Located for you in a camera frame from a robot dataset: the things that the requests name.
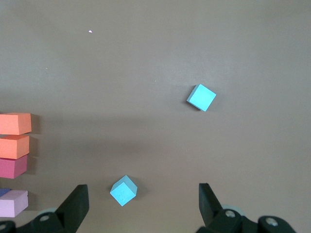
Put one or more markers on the red foam cube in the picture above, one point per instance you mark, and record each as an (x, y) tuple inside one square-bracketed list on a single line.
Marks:
[(11, 167)]

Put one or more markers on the purple foam cube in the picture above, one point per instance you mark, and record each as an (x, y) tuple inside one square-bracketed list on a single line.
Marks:
[(4, 192)]

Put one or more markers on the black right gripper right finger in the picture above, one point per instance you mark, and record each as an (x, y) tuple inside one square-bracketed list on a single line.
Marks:
[(210, 211)]

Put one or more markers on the orange foam cube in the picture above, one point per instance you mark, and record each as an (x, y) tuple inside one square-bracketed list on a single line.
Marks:
[(14, 123), (12, 148)]

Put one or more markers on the pink foam cube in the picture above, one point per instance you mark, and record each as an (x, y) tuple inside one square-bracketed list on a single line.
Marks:
[(12, 205)]

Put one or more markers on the blue foam cube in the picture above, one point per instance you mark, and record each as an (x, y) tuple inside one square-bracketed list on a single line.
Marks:
[(202, 98), (121, 194)]

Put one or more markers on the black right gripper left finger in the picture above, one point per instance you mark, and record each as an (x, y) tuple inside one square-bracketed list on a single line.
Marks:
[(73, 208)]

